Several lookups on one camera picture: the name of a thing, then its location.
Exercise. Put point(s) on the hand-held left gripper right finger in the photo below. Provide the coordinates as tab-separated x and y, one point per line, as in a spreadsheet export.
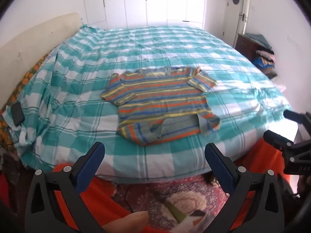
218	167

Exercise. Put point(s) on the green flat item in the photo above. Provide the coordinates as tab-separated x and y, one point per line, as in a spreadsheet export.
176	211

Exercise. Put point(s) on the white door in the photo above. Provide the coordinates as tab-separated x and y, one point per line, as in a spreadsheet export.
233	21

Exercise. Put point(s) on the orange patterned cloth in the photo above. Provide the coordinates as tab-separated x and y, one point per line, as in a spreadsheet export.
26	77

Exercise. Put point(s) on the red patterned rug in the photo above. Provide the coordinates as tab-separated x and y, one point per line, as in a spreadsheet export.
150	199

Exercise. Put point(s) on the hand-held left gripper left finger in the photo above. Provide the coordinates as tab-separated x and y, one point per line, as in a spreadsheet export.
90	167

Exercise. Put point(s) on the cream padded headboard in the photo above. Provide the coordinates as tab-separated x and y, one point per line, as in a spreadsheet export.
36	36

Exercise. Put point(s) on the black phone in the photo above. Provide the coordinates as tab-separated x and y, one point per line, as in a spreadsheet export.
17	114

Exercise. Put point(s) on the person's left hand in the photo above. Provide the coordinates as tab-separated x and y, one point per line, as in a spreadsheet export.
128	222

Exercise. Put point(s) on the pile of clothes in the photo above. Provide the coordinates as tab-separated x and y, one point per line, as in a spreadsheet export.
264	58

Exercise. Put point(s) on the striped knit sweater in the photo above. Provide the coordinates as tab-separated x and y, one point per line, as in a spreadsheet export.
160	97

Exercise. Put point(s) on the dark wooden nightstand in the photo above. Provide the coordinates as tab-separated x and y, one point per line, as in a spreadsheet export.
244	45

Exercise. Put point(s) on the teal checked bed blanket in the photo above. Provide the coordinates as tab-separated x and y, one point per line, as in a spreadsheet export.
170	48

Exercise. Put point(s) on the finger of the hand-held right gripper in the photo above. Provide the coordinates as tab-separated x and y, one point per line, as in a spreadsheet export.
275	138
292	115

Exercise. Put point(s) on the white wardrobe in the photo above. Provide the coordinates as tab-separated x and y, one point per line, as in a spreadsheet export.
136	2

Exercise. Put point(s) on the white pillow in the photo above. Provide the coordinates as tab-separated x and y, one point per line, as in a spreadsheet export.
278	83

